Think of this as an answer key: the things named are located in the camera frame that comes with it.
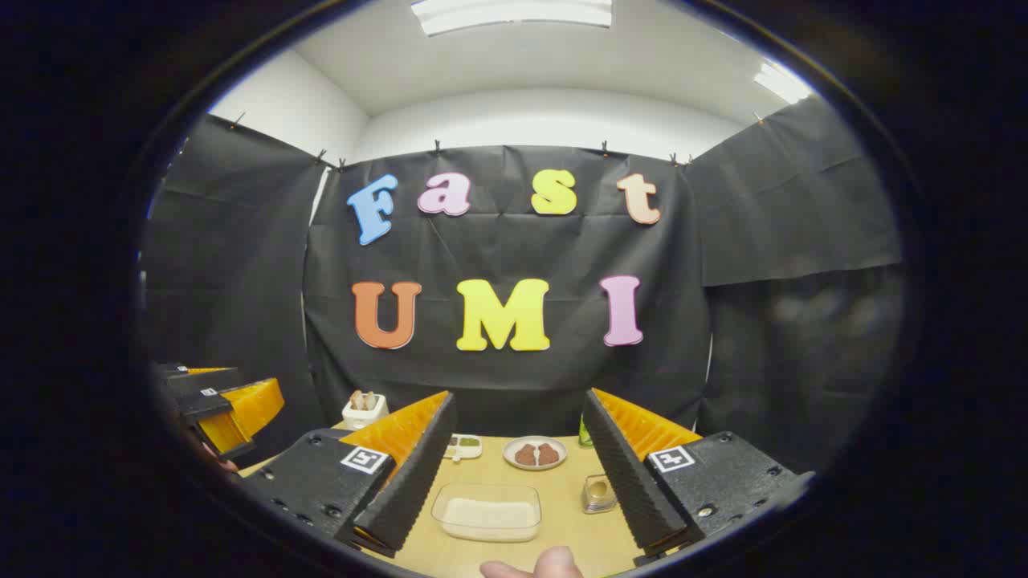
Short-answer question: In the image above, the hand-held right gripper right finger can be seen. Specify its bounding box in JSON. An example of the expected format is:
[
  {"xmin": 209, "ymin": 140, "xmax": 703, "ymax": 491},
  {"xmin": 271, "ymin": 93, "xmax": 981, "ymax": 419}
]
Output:
[{"xmin": 582, "ymin": 388, "xmax": 816, "ymax": 567}]

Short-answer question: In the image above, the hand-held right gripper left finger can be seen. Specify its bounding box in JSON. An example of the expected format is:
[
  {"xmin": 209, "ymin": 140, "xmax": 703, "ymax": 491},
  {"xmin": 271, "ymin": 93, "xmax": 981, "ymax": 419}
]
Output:
[{"xmin": 241, "ymin": 391, "xmax": 459, "ymax": 559}]

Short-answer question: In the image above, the wire chopstick holder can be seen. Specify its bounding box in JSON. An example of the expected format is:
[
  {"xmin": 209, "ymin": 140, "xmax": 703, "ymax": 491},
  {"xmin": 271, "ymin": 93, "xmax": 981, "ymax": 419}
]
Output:
[{"xmin": 581, "ymin": 474, "xmax": 618, "ymax": 515}]

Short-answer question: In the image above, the clear container of rice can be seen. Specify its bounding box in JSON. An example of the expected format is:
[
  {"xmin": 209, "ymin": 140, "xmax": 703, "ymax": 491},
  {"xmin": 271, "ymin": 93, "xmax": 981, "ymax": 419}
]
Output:
[{"xmin": 431, "ymin": 483, "xmax": 543, "ymax": 543}]

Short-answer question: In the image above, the white toaster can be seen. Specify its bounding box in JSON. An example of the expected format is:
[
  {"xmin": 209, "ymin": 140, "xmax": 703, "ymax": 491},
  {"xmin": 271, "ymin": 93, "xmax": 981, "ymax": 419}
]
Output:
[{"xmin": 341, "ymin": 391, "xmax": 391, "ymax": 431}]

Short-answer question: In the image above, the white round plate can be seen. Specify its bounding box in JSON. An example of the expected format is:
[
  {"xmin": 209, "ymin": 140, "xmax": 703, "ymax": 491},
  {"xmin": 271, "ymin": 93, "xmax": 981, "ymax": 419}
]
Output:
[{"xmin": 504, "ymin": 436, "xmax": 569, "ymax": 471}]

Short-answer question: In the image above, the black backdrop cloth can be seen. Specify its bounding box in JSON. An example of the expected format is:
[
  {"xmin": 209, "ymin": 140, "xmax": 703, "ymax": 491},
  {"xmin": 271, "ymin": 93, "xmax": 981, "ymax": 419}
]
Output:
[{"xmin": 141, "ymin": 96, "xmax": 904, "ymax": 474}]

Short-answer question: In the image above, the ceiling light panel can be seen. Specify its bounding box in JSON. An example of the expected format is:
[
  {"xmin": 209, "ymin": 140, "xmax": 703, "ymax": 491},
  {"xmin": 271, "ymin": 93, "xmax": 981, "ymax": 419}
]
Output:
[{"xmin": 753, "ymin": 60, "xmax": 814, "ymax": 105}]

